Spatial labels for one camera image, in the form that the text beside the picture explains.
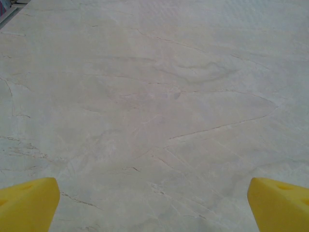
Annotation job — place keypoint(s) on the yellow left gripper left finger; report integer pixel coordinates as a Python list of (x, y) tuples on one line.
[(24, 205)]

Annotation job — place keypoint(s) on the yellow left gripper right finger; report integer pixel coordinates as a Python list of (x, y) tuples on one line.
[(280, 207)]

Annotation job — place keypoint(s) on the aluminium left side rail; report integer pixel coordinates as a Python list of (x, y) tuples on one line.
[(8, 15)]

